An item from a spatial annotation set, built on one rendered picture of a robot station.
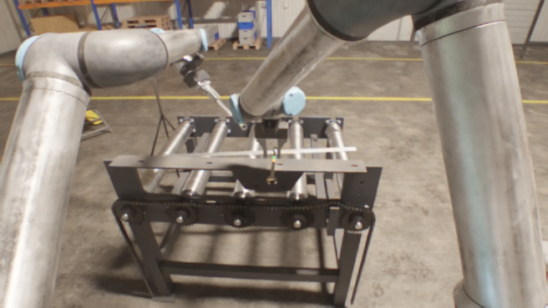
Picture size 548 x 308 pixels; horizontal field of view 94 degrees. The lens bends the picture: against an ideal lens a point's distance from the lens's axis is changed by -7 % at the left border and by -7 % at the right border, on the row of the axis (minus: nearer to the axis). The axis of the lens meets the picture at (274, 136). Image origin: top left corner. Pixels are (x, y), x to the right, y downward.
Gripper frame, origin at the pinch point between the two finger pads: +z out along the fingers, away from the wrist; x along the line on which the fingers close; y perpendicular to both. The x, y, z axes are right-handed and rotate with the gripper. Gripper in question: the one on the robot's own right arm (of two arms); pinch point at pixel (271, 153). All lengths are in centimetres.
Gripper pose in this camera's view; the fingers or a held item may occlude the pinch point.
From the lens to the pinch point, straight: 113.1
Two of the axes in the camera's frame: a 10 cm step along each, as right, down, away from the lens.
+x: -10.0, -0.1, 0.6
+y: 0.6, -5.1, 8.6
